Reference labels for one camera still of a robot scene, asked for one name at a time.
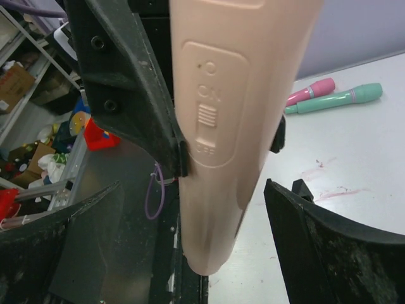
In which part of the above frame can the peach toy microphone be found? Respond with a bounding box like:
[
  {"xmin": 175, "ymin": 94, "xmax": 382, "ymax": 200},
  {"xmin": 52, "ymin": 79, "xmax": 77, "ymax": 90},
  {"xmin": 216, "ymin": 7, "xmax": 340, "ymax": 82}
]
[{"xmin": 170, "ymin": 0, "xmax": 323, "ymax": 276}]

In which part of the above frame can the pink toy microphone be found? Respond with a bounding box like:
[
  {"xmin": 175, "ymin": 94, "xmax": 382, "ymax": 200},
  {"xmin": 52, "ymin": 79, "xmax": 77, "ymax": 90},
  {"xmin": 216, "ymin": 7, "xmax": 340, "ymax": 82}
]
[{"xmin": 285, "ymin": 78, "xmax": 335, "ymax": 106}]

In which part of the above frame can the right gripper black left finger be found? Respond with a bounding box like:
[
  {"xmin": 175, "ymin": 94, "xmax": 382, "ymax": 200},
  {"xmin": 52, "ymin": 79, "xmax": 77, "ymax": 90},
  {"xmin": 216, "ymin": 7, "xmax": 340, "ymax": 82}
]
[{"xmin": 1, "ymin": 182, "xmax": 124, "ymax": 303}]

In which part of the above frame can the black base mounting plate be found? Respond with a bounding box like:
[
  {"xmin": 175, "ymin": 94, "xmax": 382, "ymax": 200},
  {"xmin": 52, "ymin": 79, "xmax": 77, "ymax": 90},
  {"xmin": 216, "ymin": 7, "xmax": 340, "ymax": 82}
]
[{"xmin": 101, "ymin": 141, "xmax": 209, "ymax": 303}]

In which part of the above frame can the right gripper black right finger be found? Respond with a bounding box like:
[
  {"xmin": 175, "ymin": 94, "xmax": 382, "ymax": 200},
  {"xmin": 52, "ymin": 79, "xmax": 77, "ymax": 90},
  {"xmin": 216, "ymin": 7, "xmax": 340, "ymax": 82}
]
[{"xmin": 264, "ymin": 179, "xmax": 404, "ymax": 303}]

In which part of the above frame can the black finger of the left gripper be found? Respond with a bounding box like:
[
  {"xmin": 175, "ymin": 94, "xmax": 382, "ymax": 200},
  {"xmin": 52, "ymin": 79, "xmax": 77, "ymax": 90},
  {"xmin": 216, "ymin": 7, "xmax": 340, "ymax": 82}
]
[
  {"xmin": 65, "ymin": 1, "xmax": 189, "ymax": 177},
  {"xmin": 270, "ymin": 116, "xmax": 286, "ymax": 154}
]

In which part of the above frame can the red storage bin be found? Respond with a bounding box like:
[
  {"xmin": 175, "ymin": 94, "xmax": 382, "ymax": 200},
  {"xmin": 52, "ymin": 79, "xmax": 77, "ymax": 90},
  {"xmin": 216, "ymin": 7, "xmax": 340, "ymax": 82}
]
[{"xmin": 84, "ymin": 118, "xmax": 121, "ymax": 151}]

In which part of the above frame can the green toy microphone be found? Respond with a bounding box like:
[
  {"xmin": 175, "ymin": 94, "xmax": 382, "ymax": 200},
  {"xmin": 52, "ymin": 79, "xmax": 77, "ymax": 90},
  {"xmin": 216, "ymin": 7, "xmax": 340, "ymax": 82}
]
[{"xmin": 284, "ymin": 83, "xmax": 383, "ymax": 115}]

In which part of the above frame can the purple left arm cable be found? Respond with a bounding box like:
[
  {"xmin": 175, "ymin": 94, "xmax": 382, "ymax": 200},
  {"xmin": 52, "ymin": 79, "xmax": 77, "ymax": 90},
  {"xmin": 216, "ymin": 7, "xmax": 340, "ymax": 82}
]
[{"xmin": 144, "ymin": 163, "xmax": 166, "ymax": 220}]

